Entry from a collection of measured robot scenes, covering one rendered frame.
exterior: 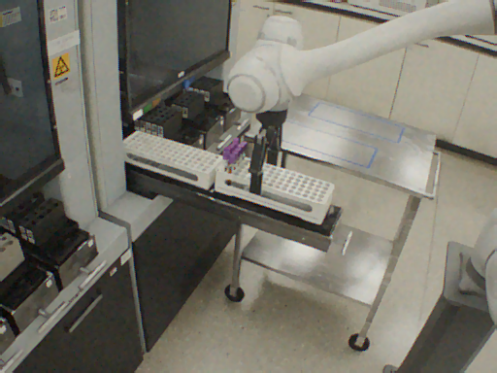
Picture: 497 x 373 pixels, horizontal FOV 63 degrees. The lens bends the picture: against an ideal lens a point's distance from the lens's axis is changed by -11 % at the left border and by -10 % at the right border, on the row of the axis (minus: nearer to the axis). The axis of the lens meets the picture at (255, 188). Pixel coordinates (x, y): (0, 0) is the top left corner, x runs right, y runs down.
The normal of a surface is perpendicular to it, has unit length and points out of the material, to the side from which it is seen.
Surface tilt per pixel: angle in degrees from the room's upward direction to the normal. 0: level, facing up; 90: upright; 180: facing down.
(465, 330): 90
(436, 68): 90
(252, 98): 94
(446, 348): 90
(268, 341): 0
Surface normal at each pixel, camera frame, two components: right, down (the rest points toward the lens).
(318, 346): 0.09, -0.81
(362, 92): -0.41, 0.50
